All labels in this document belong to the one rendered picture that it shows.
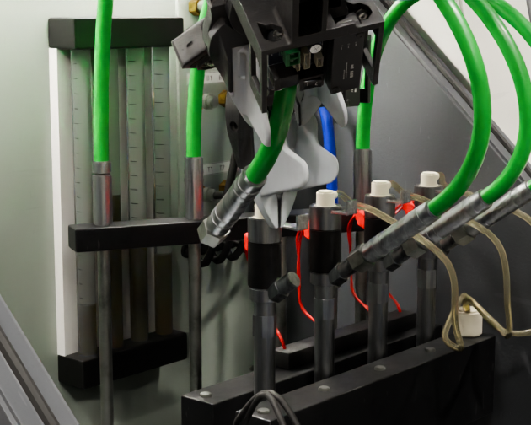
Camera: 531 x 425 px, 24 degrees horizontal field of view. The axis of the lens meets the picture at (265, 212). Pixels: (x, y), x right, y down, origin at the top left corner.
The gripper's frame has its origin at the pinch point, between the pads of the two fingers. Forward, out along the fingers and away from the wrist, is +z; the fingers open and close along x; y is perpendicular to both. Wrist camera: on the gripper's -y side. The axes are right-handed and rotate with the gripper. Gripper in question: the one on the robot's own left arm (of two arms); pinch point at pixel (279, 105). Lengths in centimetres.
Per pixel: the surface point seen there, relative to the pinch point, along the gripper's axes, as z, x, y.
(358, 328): 40.4, 9.5, -3.5
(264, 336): 26.5, -1.7, 1.9
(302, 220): 18.1, 2.9, -2.6
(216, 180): 47, 3, -30
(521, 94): 14.7, 23.3, -6.6
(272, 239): 20.6, 0.7, -3.2
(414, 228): 20.1, 11.8, -0.3
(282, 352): 34.7, 0.7, -0.3
